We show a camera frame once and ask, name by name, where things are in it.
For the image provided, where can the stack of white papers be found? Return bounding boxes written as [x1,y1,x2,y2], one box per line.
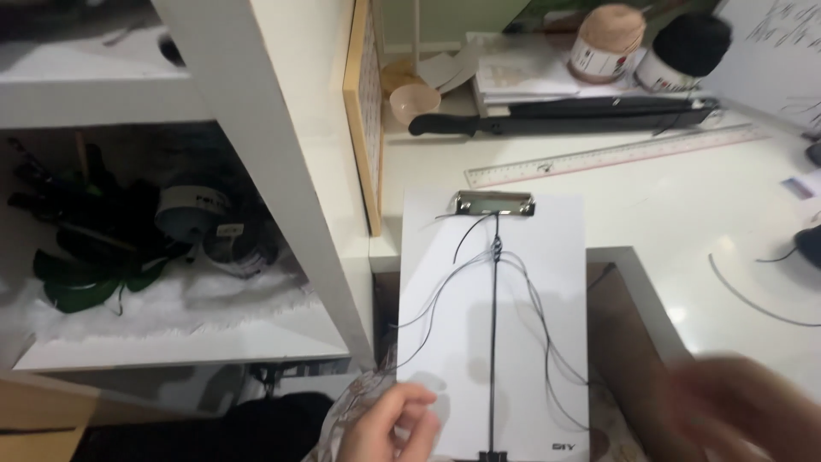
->
[473,32,642,105]

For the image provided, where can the pink plastic bowl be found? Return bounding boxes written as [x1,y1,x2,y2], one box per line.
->
[389,83,443,127]

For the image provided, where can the green artificial plant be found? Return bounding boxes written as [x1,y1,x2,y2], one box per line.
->
[6,136,173,316]

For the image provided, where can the black paper cutter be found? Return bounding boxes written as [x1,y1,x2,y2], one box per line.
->
[408,95,721,138]

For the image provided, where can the grey card pieces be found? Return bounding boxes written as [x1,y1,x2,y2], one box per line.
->
[417,44,483,95]

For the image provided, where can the person's right hand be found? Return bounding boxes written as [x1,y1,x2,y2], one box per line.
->
[641,355,821,462]

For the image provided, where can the beige yarn ball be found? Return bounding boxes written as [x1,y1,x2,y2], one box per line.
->
[567,3,647,85]

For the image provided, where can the grey tape roll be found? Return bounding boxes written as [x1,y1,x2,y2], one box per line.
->
[153,184,233,245]

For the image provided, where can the dark tape roll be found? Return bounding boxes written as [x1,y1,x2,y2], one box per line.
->
[204,221,281,278]

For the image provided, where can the cardboard box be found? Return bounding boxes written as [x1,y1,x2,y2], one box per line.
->
[0,371,98,462]

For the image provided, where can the white shelf unit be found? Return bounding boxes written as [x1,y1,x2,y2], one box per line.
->
[0,0,387,374]

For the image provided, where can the patterned fabric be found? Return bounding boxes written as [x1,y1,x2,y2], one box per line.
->
[317,356,400,462]

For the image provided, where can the clear plastic ruler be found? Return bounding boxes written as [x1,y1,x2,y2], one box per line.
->
[464,123,771,190]

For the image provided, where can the thin grey cords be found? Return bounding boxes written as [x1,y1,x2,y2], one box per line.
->
[388,249,590,432]

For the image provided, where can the white board with writing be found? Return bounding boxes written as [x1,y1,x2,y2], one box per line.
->
[704,0,821,131]

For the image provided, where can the person's black clothing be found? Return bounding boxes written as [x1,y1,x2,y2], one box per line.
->
[69,391,336,462]

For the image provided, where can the grey cord piece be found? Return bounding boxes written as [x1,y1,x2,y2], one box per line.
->
[707,253,821,329]

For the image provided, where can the white clipboard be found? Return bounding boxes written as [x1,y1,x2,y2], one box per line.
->
[396,188,590,462]

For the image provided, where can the silver metal clipboard clip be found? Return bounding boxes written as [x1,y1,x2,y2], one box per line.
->
[455,190,536,218]

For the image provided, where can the black cord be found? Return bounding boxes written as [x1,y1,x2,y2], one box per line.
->
[435,212,508,454]

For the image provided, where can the black yarn ball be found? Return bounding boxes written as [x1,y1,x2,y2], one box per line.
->
[634,12,734,93]

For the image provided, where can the black device with cable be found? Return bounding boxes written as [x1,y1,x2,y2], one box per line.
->
[755,224,821,270]

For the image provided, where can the white fluffy cloth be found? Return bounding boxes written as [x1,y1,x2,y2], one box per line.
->
[0,253,322,352]

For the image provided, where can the wooden framed board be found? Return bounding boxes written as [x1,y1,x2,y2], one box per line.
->
[342,0,386,237]

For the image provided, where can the person's left hand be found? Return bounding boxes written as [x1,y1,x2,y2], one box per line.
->
[336,383,443,462]

